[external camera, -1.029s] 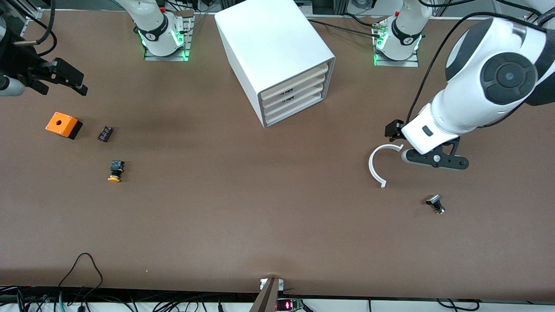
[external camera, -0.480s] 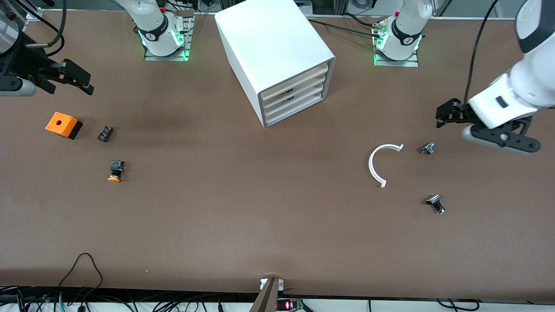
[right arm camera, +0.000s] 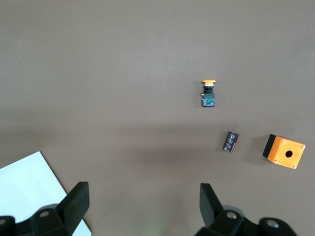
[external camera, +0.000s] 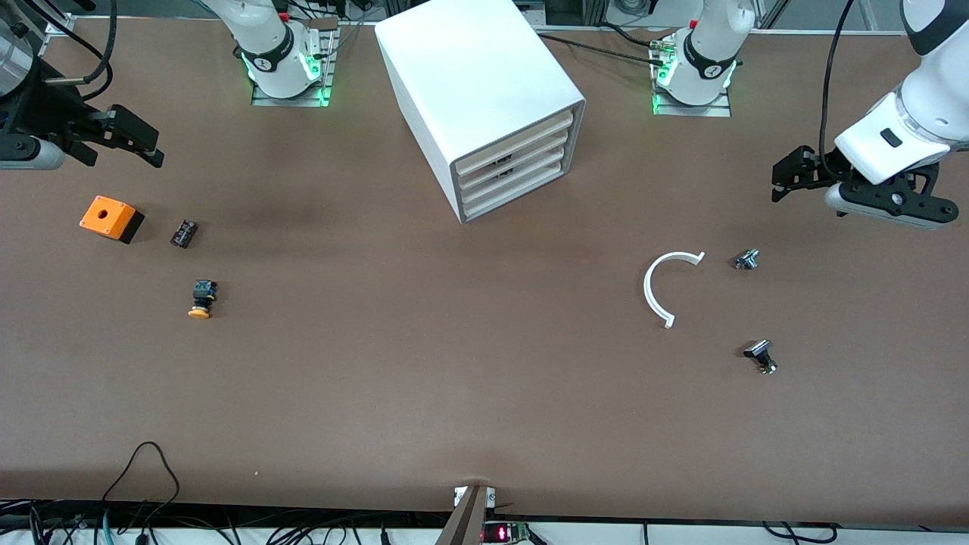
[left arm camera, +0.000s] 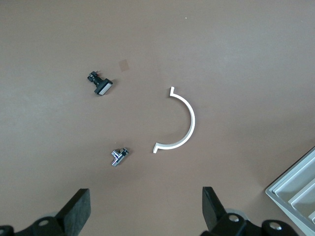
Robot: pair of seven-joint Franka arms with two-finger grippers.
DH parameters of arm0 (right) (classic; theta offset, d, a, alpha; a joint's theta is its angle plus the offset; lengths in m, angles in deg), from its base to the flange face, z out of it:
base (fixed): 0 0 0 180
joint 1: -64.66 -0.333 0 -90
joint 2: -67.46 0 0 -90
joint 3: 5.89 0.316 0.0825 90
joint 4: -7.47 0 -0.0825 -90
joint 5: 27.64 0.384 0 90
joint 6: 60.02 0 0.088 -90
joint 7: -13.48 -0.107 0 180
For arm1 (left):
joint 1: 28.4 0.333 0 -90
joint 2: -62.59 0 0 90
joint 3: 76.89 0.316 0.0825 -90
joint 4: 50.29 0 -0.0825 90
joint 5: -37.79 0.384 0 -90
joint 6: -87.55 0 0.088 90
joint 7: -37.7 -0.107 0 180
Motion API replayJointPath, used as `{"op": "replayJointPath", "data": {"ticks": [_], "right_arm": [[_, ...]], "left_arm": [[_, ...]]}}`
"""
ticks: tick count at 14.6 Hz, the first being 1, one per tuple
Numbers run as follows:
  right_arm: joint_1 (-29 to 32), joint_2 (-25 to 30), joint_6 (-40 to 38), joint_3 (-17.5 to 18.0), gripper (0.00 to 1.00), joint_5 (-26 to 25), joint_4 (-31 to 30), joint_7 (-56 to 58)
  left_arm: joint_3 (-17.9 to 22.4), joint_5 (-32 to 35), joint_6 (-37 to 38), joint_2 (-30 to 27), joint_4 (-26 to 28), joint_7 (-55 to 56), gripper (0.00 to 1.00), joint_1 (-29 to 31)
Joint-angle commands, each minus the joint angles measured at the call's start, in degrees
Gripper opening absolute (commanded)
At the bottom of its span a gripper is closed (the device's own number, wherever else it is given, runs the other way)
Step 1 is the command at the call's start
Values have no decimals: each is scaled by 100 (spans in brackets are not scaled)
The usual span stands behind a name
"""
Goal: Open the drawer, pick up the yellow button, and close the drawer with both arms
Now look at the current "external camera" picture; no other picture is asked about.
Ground brown camera mount bracket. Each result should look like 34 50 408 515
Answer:
435 484 498 545

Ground black looped table cable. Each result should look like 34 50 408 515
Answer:
101 441 182 523

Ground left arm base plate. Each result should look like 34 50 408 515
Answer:
653 34 733 117

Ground white C-shaped plastic ring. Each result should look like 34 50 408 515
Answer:
643 251 707 330

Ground orange button enclosure box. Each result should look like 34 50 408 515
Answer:
79 195 145 244

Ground tangled black cable bundle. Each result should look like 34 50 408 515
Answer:
0 500 455 545

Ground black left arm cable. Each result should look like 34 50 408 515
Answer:
820 0 856 182

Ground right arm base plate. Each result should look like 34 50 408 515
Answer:
250 17 338 107

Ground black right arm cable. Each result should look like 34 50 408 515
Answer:
23 0 118 103

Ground yellow push button switch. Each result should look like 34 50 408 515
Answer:
187 279 220 320

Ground black cable behind cabinet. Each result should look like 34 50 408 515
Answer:
536 32 667 67

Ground black cable loop under table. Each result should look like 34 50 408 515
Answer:
761 522 841 544

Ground red LED display device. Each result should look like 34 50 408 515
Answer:
483 521 534 544

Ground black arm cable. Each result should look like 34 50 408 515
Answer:
820 0 856 182
23 0 118 103

